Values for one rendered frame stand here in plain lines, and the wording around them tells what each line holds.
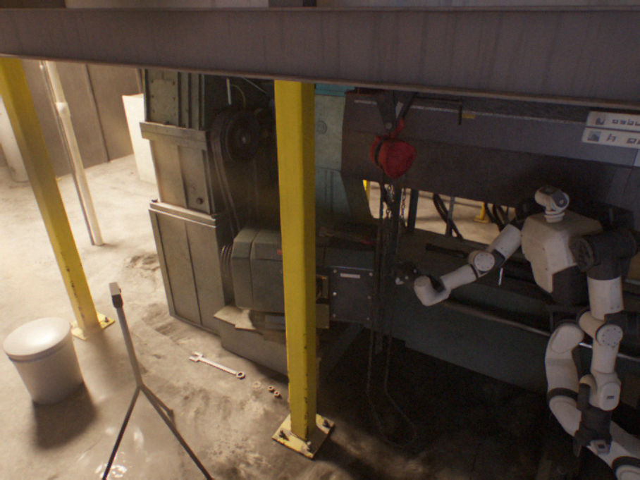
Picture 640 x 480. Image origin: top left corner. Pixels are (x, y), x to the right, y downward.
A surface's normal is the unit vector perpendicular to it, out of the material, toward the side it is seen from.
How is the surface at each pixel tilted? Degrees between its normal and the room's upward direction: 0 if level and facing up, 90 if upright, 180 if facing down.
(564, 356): 90
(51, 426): 0
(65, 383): 93
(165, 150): 90
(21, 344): 1
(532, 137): 78
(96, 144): 90
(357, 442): 0
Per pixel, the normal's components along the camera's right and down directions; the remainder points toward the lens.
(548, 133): -0.48, 0.22
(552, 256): -0.70, 0.31
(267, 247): -0.17, 0.47
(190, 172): -0.49, 0.41
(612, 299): 0.01, 0.29
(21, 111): 0.87, 0.23
